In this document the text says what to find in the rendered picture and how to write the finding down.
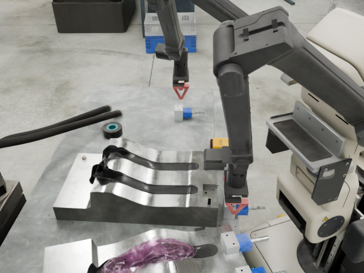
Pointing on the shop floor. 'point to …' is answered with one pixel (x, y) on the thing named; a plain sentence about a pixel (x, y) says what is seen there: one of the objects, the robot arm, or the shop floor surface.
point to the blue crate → (151, 41)
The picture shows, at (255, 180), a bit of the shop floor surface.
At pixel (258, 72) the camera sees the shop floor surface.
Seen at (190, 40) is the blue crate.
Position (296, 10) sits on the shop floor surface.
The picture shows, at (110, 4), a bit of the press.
